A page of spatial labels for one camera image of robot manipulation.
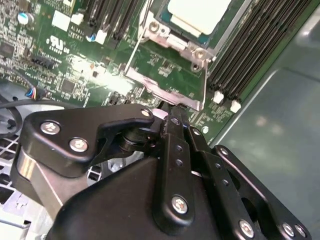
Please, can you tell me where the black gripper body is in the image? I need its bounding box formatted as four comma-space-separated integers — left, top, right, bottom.
46, 157, 234, 240

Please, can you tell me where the silver CPU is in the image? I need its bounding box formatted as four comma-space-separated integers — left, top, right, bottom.
159, 0, 235, 36

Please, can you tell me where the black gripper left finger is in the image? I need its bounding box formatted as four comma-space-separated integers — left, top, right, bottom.
9, 100, 197, 230

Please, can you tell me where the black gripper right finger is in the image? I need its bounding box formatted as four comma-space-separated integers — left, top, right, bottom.
174, 106, 314, 240

